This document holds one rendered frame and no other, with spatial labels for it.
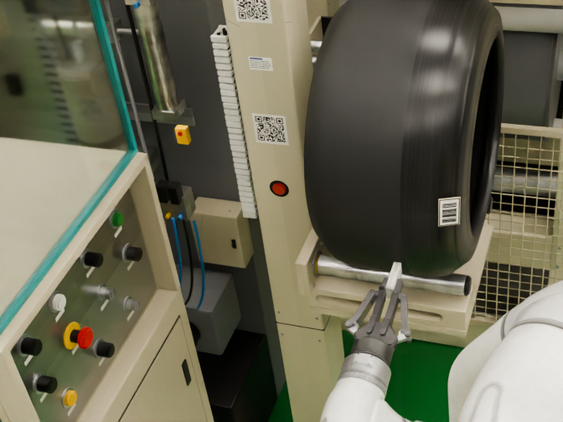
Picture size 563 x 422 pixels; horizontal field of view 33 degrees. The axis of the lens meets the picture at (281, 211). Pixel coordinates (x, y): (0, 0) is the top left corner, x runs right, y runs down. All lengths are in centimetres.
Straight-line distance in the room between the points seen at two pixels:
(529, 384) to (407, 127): 72
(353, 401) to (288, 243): 64
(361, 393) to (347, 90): 54
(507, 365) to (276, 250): 118
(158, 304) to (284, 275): 34
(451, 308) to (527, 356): 94
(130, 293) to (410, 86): 75
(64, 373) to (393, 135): 76
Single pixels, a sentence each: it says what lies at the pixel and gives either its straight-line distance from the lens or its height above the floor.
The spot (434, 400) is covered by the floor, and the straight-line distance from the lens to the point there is 302.
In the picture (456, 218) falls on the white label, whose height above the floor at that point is 120.
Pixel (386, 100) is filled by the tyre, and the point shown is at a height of 140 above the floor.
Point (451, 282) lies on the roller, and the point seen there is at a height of 92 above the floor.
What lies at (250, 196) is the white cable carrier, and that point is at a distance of 216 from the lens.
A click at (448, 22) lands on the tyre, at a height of 148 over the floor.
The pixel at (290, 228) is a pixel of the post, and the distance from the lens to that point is 217.
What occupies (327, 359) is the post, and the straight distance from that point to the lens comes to 246.
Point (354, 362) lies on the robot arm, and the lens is 171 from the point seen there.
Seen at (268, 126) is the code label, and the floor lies 123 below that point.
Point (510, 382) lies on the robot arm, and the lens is 111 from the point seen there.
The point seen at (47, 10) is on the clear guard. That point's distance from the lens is 164.
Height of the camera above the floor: 233
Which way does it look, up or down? 39 degrees down
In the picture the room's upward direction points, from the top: 8 degrees counter-clockwise
